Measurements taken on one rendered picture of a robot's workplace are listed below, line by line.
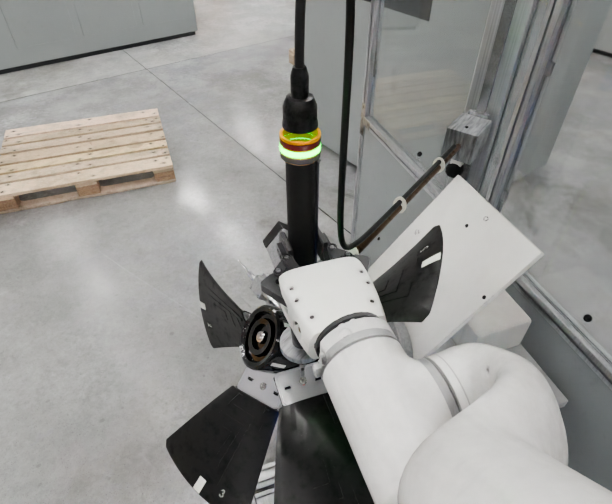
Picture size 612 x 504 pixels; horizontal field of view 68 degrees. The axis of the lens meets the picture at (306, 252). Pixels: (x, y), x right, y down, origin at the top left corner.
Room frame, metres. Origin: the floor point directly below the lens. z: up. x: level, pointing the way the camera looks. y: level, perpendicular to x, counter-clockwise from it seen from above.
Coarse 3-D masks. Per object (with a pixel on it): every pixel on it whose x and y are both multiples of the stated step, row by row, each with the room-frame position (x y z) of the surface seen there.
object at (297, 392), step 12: (288, 372) 0.45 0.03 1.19; (300, 372) 0.45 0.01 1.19; (312, 372) 0.45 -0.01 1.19; (276, 384) 0.43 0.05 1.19; (288, 384) 0.43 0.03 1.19; (300, 384) 0.43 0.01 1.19; (312, 384) 0.43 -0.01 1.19; (324, 384) 0.43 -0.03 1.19; (288, 396) 0.41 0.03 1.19; (300, 396) 0.41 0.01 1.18; (312, 396) 0.41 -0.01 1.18
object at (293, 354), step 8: (288, 328) 0.46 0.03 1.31; (280, 336) 0.44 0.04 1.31; (288, 336) 0.44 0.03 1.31; (280, 344) 0.43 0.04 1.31; (288, 344) 0.43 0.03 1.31; (288, 352) 0.41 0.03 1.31; (296, 352) 0.41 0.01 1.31; (304, 352) 0.41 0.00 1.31; (296, 360) 0.40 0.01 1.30; (304, 360) 0.40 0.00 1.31; (312, 360) 0.40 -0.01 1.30
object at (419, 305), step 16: (432, 240) 0.54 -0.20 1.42; (416, 256) 0.52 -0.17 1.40; (400, 272) 0.50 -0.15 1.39; (416, 272) 0.47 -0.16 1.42; (432, 272) 0.45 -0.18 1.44; (384, 288) 0.47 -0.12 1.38; (400, 288) 0.45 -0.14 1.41; (416, 288) 0.43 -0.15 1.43; (432, 288) 0.42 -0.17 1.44; (384, 304) 0.44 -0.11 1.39; (400, 304) 0.42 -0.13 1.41; (416, 304) 0.40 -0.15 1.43; (432, 304) 0.39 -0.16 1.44; (400, 320) 0.39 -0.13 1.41; (416, 320) 0.38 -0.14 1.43
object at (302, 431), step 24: (288, 408) 0.39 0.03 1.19; (312, 408) 0.39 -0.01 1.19; (288, 432) 0.35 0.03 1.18; (312, 432) 0.35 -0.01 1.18; (336, 432) 0.35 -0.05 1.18; (288, 456) 0.31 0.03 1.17; (312, 456) 0.31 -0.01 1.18; (336, 456) 0.31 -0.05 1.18; (288, 480) 0.28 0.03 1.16; (312, 480) 0.28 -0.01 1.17; (336, 480) 0.27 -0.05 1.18; (360, 480) 0.27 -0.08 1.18
